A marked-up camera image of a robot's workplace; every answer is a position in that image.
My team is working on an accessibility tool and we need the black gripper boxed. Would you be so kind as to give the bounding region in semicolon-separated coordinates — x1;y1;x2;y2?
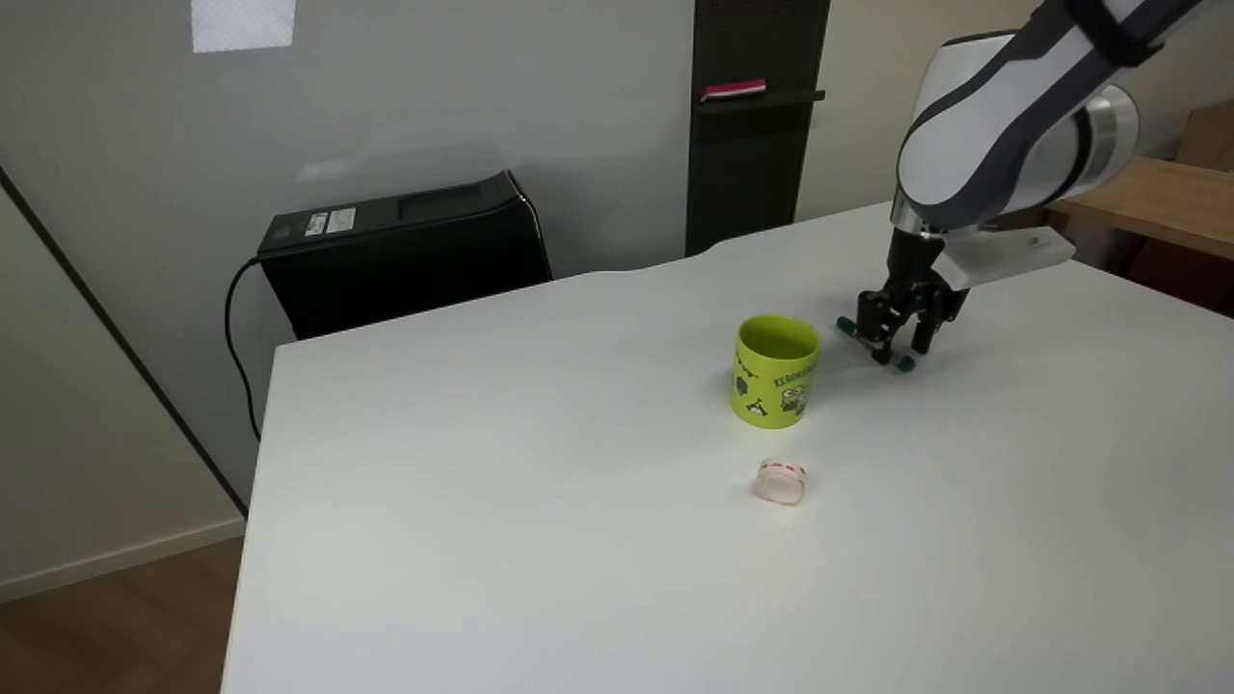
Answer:
857;232;969;365

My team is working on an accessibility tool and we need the dark green marker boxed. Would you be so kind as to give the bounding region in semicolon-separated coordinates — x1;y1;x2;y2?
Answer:
837;316;917;375

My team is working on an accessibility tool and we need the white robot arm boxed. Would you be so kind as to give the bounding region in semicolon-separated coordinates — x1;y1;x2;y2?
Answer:
837;0;1211;371

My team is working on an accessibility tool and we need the yellow-green mug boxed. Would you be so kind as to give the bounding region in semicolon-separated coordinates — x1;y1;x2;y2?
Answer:
729;312;821;429

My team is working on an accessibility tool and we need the small clear tape roll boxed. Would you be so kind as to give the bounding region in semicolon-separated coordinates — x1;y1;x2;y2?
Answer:
753;457;810;506

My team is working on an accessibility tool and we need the pink item on cabinet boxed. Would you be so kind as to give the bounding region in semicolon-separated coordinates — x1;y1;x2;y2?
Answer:
704;77;772;104

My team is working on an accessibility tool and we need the dark tall cabinet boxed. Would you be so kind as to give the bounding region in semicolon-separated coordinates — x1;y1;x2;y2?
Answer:
686;0;831;254

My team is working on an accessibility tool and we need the wooden side table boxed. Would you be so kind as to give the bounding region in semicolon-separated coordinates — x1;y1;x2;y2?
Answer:
1050;158;1234;261

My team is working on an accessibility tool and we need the black computer tower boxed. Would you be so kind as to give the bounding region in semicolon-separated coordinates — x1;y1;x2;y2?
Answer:
258;171;551;340

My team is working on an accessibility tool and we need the black power cable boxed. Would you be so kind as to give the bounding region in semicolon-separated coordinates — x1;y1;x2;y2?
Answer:
219;252;272;444

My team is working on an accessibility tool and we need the white paper on wall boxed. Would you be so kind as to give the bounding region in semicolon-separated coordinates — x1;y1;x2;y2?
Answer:
190;0;298;55

